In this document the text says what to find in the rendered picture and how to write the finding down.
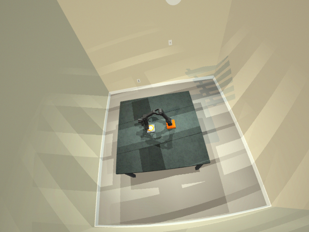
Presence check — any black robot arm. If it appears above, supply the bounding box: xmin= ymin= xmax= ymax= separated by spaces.
xmin=138 ymin=108 xmax=172 ymax=126

